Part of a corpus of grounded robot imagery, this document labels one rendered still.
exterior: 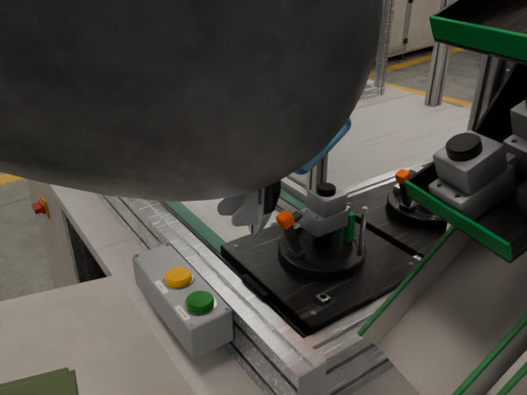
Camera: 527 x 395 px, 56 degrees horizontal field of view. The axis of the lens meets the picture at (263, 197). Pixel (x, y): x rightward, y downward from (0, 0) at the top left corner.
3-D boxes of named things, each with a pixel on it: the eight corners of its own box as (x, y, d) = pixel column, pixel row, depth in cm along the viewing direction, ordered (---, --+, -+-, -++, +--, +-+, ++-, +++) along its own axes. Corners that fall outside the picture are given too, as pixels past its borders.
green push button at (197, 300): (194, 322, 69) (194, 311, 68) (181, 306, 72) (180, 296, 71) (219, 311, 71) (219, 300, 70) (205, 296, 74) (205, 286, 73)
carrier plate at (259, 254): (310, 338, 67) (311, 327, 66) (220, 254, 84) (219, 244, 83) (427, 276, 79) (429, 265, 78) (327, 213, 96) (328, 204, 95)
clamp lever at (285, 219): (296, 257, 75) (282, 222, 71) (288, 251, 77) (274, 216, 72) (313, 243, 76) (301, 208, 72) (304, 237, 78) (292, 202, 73)
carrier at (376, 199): (433, 273, 79) (447, 204, 73) (332, 211, 97) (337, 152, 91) (517, 227, 92) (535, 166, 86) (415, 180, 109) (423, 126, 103)
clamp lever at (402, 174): (408, 209, 88) (402, 178, 83) (399, 204, 90) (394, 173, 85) (422, 197, 89) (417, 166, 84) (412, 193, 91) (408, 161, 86)
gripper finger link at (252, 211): (226, 244, 68) (222, 185, 63) (261, 231, 71) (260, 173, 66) (238, 255, 66) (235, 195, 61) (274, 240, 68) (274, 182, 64)
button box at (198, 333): (192, 360, 70) (189, 327, 67) (135, 284, 85) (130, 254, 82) (234, 340, 73) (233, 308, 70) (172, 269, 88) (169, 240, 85)
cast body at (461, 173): (465, 227, 46) (452, 171, 42) (433, 207, 49) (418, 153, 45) (533, 178, 47) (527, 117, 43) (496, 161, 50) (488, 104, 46)
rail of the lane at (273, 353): (296, 432, 64) (299, 372, 59) (85, 181, 128) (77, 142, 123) (328, 411, 67) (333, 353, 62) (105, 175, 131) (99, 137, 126)
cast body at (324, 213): (317, 238, 75) (319, 197, 71) (299, 226, 78) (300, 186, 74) (357, 222, 79) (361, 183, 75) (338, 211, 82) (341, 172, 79)
